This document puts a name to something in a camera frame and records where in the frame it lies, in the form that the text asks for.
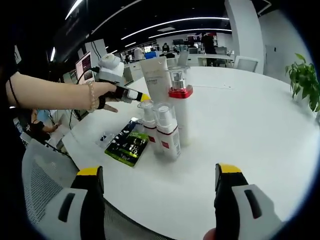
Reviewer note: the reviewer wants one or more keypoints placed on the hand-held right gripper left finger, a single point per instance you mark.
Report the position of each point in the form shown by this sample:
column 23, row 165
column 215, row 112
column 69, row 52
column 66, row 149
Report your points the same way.
column 87, row 200

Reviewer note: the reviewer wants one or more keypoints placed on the black hair band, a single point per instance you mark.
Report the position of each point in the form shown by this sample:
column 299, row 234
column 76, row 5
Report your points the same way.
column 11, row 87

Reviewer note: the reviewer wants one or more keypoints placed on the white pillar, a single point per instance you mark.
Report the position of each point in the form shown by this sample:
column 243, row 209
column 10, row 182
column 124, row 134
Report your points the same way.
column 245, row 37

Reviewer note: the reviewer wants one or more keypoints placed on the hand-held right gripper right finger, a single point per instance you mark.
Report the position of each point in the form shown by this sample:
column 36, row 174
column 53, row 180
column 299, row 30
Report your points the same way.
column 227, row 200

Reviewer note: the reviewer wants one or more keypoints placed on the grey office chair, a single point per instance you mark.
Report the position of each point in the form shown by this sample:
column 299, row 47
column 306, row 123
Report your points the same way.
column 183, row 58

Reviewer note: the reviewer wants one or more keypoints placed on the open laptop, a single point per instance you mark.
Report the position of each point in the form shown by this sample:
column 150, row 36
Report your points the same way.
column 85, row 65

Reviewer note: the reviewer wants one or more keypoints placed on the white office desk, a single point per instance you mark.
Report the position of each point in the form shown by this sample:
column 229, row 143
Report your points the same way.
column 216, row 58

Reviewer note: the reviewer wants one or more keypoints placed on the small clear blue-print sachet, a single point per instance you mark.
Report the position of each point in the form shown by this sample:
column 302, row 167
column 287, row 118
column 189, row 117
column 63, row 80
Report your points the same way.
column 105, row 138

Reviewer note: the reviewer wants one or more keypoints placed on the green black silver sachet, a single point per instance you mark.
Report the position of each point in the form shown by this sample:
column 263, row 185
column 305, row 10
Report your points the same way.
column 127, row 147

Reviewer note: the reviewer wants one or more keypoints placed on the grey mesh chair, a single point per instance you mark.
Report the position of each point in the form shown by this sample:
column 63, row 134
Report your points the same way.
column 42, row 170

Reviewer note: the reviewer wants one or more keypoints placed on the person's right hand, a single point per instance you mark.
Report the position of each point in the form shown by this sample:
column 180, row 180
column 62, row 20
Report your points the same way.
column 210, row 235

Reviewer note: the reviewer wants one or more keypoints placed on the potted green plant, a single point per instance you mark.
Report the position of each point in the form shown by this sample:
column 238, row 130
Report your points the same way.
column 305, row 80

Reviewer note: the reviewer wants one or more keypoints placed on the white red-collared pump bottle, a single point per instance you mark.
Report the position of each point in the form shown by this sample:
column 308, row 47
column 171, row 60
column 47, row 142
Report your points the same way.
column 182, row 112

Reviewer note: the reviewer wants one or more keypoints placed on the white skincare tube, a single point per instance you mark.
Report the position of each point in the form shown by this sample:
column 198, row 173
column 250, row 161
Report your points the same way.
column 155, row 80

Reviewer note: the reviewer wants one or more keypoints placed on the person's left hand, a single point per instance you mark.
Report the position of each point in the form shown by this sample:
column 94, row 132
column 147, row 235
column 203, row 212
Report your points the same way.
column 107, row 91

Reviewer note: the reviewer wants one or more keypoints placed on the white chair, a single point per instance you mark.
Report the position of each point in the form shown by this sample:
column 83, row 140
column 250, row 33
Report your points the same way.
column 246, row 64

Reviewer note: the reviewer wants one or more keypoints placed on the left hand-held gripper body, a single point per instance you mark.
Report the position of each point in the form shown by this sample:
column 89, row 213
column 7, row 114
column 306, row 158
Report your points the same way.
column 111, row 70

